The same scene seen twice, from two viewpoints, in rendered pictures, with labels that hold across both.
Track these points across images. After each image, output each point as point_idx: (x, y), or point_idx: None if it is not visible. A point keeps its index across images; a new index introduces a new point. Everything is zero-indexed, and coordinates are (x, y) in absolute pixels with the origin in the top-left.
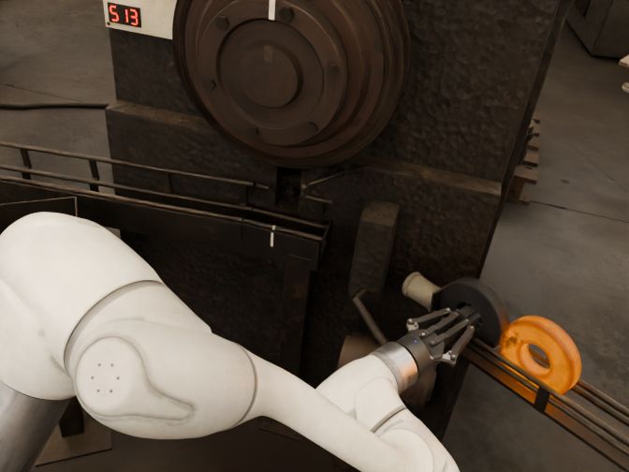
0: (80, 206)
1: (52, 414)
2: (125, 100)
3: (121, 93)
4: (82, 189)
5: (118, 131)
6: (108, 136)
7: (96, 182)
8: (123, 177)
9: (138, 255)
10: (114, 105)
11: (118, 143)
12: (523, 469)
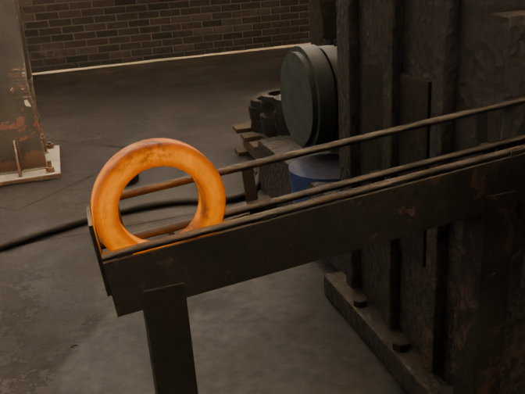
0: (523, 173)
1: None
2: (503, 10)
3: (498, 0)
4: (522, 145)
5: (524, 48)
6: (506, 63)
7: (500, 141)
8: (516, 127)
9: (516, 254)
10: (509, 13)
11: (520, 69)
12: None
